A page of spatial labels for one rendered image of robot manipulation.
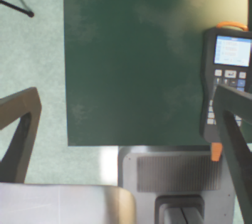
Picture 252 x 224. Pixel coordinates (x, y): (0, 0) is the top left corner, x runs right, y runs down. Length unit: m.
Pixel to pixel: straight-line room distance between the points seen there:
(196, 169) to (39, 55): 0.92
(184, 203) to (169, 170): 0.14
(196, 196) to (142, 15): 0.81
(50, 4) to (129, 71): 0.91
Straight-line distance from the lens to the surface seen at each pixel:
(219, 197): 1.10
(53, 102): 1.21
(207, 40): 0.39
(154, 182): 0.99
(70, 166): 1.27
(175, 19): 0.41
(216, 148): 0.43
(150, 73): 0.39
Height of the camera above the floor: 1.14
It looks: 84 degrees down
